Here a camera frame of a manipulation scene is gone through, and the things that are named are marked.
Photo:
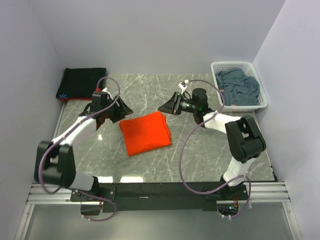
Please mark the black base crossbar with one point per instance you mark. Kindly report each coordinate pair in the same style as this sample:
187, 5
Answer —
116, 197

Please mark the orange t shirt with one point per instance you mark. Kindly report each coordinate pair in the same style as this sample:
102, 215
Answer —
145, 133

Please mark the grey blue t shirt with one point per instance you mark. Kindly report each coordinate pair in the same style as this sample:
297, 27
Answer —
237, 88

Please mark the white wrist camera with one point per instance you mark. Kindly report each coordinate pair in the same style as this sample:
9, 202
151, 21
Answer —
103, 90
183, 85

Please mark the white plastic laundry basket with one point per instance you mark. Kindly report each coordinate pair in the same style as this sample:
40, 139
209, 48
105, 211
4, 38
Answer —
249, 70

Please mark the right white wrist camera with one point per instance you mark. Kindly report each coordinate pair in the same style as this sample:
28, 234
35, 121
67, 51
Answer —
183, 85

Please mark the aluminium frame rail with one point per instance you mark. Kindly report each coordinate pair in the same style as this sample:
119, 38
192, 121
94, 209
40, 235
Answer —
270, 216

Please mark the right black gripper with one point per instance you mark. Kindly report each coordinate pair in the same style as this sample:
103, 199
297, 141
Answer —
173, 106

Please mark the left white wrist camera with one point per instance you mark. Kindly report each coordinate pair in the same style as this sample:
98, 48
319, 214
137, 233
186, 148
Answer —
103, 90

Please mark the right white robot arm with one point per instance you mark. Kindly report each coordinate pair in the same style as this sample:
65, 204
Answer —
245, 140

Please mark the folded red t shirt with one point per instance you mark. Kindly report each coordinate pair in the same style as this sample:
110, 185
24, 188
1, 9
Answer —
76, 99

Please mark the folded black t shirt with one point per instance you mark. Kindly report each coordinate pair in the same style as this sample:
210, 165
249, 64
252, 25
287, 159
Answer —
80, 82

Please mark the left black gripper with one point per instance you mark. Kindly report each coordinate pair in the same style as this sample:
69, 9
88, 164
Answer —
122, 111

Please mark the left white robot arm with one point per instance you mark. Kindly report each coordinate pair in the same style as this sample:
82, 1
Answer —
55, 159

